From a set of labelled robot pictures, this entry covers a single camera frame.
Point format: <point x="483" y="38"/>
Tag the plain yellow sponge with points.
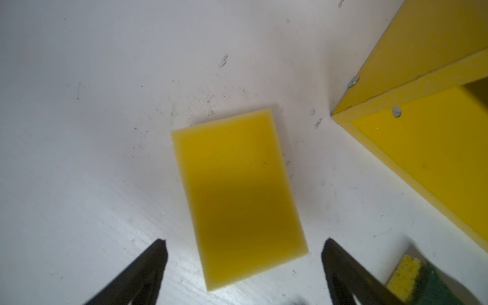
<point x="240" y="199"/>

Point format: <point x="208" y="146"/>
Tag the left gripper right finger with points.
<point x="349" y="282"/>

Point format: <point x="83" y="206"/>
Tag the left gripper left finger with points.
<point x="140" y="282"/>

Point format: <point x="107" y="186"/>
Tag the yellow shelf unit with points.
<point x="419" y="103"/>

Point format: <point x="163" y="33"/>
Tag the dark green wavy sponge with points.
<point x="415" y="281"/>

